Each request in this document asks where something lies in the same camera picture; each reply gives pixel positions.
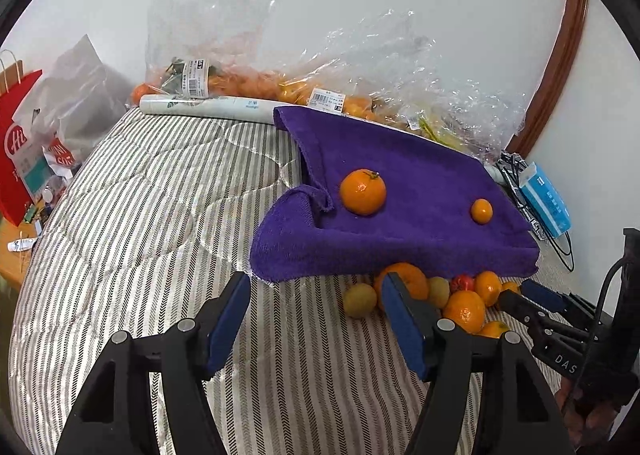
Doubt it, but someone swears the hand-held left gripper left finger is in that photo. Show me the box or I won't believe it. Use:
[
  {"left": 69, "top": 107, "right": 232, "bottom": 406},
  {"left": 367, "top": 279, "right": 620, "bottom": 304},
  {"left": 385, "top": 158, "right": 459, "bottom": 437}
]
[{"left": 55, "top": 271, "right": 251, "bottom": 455}]

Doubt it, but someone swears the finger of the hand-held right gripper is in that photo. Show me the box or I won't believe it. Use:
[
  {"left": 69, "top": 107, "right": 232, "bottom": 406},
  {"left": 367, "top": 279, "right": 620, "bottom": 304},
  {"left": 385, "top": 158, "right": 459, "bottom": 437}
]
[
  {"left": 520, "top": 279, "right": 600, "bottom": 325},
  {"left": 497, "top": 290, "right": 590, "bottom": 377}
]

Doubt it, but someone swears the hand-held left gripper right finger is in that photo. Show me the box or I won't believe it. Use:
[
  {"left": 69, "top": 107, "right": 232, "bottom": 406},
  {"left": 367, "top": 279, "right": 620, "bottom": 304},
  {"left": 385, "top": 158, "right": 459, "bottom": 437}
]
[{"left": 381, "top": 272, "right": 576, "bottom": 455}]

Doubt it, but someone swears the yellow-green plum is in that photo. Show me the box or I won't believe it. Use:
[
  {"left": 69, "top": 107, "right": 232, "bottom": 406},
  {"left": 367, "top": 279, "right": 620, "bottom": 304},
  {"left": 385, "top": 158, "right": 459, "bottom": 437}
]
[
  {"left": 427, "top": 276, "right": 451, "bottom": 310},
  {"left": 343, "top": 283, "right": 378, "bottom": 319}
]

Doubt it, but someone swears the orange with stem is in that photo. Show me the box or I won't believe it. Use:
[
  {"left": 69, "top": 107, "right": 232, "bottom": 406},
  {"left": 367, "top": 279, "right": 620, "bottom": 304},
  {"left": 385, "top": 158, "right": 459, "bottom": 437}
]
[{"left": 339, "top": 169, "right": 387, "bottom": 216}]

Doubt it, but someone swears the person's right hand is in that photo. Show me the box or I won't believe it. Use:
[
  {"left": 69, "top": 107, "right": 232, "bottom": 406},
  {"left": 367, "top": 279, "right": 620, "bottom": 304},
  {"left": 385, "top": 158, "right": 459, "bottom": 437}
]
[{"left": 556, "top": 375, "right": 623, "bottom": 451}]

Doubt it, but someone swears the blue tissue pack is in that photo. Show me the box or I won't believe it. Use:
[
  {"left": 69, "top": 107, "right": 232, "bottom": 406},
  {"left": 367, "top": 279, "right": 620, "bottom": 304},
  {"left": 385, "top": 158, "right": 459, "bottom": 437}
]
[{"left": 517, "top": 161, "right": 573, "bottom": 237}]

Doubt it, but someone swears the striped quilt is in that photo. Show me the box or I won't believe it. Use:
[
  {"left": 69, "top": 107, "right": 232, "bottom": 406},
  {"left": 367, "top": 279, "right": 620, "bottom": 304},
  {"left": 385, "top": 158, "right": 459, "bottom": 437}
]
[{"left": 7, "top": 105, "right": 591, "bottom": 455}]

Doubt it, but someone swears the purple towel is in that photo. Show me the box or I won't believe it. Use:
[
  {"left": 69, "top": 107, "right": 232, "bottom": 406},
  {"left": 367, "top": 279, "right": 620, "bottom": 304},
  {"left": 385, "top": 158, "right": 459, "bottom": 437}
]
[{"left": 249, "top": 105, "right": 541, "bottom": 283}]

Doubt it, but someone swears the clear bag of yellow produce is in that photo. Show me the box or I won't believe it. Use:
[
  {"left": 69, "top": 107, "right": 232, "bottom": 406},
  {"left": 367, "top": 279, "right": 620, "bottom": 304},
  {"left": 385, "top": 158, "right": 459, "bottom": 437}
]
[{"left": 400, "top": 35, "right": 526, "bottom": 161}]

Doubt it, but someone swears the clear bag of oranges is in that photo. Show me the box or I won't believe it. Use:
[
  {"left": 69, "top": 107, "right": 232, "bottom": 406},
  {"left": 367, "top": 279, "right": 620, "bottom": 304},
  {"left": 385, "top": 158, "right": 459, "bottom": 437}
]
[{"left": 272, "top": 10, "right": 401, "bottom": 128}]

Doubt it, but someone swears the white paper roll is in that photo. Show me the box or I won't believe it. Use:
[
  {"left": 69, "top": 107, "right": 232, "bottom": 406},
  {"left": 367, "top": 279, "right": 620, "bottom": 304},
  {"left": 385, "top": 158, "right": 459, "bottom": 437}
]
[{"left": 139, "top": 94, "right": 506, "bottom": 183}]

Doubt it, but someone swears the wooden desk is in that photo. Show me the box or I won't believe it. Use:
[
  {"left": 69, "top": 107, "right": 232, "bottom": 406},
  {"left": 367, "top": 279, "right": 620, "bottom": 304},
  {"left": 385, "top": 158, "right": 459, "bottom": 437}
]
[{"left": 0, "top": 215, "right": 41, "bottom": 286}]

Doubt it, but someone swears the small red and white bag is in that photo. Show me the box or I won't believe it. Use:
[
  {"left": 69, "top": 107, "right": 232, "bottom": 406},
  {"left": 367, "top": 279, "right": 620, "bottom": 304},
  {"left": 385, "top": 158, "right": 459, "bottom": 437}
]
[{"left": 42, "top": 135, "right": 81, "bottom": 181}]

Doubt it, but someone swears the clear bag of leafy tangerines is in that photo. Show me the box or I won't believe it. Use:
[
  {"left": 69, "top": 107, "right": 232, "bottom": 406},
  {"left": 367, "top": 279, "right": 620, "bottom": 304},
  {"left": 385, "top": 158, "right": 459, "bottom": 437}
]
[{"left": 131, "top": 0, "right": 286, "bottom": 103}]

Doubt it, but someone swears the grey plastic bag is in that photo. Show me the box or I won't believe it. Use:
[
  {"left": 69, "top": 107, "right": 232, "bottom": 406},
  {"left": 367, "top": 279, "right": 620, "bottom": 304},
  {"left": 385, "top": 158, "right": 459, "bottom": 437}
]
[{"left": 30, "top": 34, "right": 136, "bottom": 161}]

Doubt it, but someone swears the red paper bag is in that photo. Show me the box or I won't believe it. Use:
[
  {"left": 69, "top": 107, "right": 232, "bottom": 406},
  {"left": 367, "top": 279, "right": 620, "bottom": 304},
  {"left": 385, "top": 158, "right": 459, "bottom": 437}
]
[{"left": 0, "top": 49, "right": 46, "bottom": 227}]

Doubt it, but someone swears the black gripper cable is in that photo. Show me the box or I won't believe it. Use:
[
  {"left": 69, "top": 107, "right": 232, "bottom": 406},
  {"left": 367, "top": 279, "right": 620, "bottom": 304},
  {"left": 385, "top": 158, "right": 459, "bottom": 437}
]
[{"left": 587, "top": 255, "right": 632, "bottom": 351}]

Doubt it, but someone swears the wooden door frame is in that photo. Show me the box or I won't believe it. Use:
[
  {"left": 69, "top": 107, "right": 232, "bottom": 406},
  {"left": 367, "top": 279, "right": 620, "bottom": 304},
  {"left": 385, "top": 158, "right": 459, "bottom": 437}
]
[{"left": 515, "top": 0, "right": 591, "bottom": 158}]

